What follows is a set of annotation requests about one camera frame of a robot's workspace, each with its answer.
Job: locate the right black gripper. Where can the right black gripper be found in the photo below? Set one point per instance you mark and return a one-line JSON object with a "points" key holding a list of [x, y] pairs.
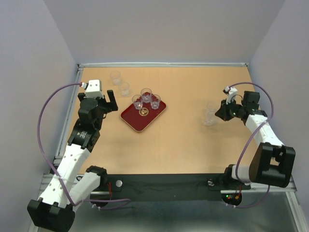
{"points": [[222, 112]]}

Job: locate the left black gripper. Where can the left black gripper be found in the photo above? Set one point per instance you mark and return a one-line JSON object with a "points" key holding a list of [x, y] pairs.
{"points": [[109, 106]]}

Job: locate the clear faceted glass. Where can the clear faceted glass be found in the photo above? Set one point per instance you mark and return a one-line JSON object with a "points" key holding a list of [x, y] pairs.
{"points": [[146, 95], [155, 101]]}

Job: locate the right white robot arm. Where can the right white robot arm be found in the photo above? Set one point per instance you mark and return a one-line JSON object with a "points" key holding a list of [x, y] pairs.
{"points": [[273, 162]]}

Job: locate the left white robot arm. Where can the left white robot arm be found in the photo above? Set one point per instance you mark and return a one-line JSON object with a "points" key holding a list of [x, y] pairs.
{"points": [[56, 207]]}

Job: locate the red rectangular serving tray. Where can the red rectangular serving tray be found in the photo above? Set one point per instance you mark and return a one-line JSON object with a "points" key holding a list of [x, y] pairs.
{"points": [[139, 120]]}

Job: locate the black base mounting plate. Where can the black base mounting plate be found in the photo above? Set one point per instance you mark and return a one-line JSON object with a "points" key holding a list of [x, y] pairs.
{"points": [[172, 187]]}

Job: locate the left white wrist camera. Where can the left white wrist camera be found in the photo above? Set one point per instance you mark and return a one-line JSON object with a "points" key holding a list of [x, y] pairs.
{"points": [[92, 89]]}

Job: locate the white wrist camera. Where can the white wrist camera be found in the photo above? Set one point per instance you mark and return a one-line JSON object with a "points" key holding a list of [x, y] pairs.
{"points": [[230, 93], [92, 89]]}

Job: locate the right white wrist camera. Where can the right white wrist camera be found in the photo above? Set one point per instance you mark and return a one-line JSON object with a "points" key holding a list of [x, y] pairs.
{"points": [[230, 93]]}

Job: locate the aluminium table frame rail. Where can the aluminium table frame rail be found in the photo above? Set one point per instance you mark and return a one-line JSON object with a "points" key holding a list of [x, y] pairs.
{"points": [[163, 64]]}

